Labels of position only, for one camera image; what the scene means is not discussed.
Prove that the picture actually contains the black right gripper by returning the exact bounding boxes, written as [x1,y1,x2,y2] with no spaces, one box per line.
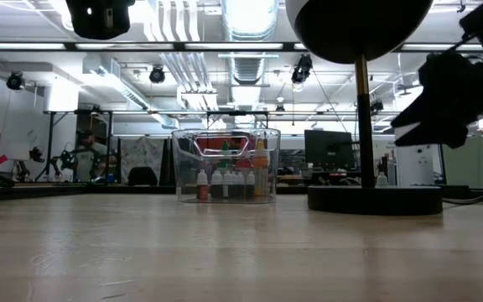
[391,52,483,150]

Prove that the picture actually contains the clear plastic bin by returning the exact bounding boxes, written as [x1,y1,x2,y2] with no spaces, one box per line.
[170,128,282,206]

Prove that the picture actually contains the large orange food coloring bottle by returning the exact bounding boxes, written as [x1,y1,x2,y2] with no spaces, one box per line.
[252,138,270,198]

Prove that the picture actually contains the small red food coloring bottle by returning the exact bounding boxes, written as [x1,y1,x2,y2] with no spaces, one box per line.
[195,169,210,201]

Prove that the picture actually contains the white cabinet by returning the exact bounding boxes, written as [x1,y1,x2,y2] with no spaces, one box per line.
[394,123,443,188]

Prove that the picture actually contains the black lamp with round base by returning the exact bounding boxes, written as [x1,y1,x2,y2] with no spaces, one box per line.
[285,0,444,216]

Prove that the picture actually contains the black office chair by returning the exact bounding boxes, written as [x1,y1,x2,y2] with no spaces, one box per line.
[127,166,158,187]

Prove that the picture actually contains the person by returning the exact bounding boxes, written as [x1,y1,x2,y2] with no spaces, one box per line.
[73,129,108,184]

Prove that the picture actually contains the long ceiling light strip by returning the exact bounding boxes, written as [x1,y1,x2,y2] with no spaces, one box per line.
[0,40,287,52]

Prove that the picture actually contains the green partition wall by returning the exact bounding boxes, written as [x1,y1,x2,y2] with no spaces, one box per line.
[440,136,483,190]

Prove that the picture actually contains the silver ceiling duct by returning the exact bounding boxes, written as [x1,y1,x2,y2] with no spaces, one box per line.
[220,0,280,42]

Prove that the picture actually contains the black rack frame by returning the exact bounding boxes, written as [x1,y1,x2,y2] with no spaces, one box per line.
[42,108,115,184]

